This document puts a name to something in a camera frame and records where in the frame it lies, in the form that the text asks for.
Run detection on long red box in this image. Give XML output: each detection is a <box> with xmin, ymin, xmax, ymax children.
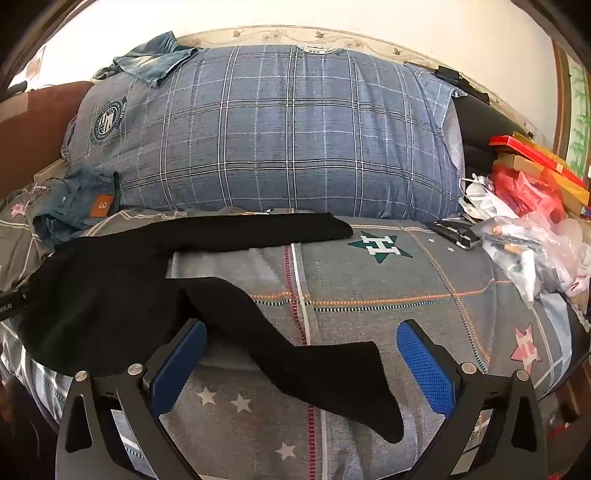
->
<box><xmin>489</xmin><ymin>135</ymin><xmax>587</xmax><ymax>188</ymax></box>

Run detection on red packets bag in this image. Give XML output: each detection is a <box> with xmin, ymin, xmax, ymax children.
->
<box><xmin>489</xmin><ymin>166</ymin><xmax>566</xmax><ymax>222</ymax></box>

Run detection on black clip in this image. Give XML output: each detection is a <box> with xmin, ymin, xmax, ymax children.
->
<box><xmin>436</xmin><ymin>65</ymin><xmax>490</xmax><ymax>104</ymax></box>

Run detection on grey star print bedsheet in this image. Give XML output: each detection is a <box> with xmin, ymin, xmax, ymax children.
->
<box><xmin>0</xmin><ymin>185</ymin><xmax>573</xmax><ymax>480</ymax></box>

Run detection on blue jeans with orange label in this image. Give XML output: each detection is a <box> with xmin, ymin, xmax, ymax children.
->
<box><xmin>28</xmin><ymin>168</ymin><xmax>123</xmax><ymax>245</ymax></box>

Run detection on flat black case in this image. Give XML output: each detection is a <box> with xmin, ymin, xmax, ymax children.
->
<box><xmin>431</xmin><ymin>220</ymin><xmax>481</xmax><ymax>250</ymax></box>

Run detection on red and orange boxes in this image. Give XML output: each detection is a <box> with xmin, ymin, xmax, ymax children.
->
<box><xmin>496</xmin><ymin>131</ymin><xmax>591</xmax><ymax>206</ymax></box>

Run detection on blue striped bolster pillow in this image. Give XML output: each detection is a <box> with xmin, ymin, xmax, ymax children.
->
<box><xmin>62</xmin><ymin>44</ymin><xmax>467</xmax><ymax>220</ymax></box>

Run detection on white plastic bag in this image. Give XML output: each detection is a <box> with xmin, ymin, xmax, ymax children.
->
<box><xmin>459</xmin><ymin>174</ymin><xmax>518</xmax><ymax>220</ymax></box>

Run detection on brown headboard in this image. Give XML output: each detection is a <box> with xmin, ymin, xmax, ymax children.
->
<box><xmin>0</xmin><ymin>80</ymin><xmax>95</xmax><ymax>204</ymax></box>

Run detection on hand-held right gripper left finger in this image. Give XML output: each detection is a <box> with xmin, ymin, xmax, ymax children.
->
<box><xmin>55</xmin><ymin>318</ymin><xmax>208</xmax><ymax>480</ymax></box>

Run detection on clear plastic bag pile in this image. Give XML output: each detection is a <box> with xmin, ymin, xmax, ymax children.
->
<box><xmin>480</xmin><ymin>212</ymin><xmax>591</xmax><ymax>308</ymax></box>

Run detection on black pants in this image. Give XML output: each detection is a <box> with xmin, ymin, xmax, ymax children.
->
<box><xmin>18</xmin><ymin>213</ymin><xmax>404</xmax><ymax>445</ymax></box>

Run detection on black cushion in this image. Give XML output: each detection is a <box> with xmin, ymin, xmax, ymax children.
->
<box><xmin>455</xmin><ymin>99</ymin><xmax>532</xmax><ymax>178</ymax></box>

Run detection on framed bamboo picture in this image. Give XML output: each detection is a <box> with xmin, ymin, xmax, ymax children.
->
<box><xmin>554</xmin><ymin>41</ymin><xmax>591</xmax><ymax>185</ymax></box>

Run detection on faded blue jeans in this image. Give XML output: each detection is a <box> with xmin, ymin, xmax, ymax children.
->
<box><xmin>92</xmin><ymin>31</ymin><xmax>199</xmax><ymax>88</ymax></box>

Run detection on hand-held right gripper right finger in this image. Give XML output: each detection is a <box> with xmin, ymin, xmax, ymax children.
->
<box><xmin>396</xmin><ymin>319</ymin><xmax>550</xmax><ymax>480</ymax></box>

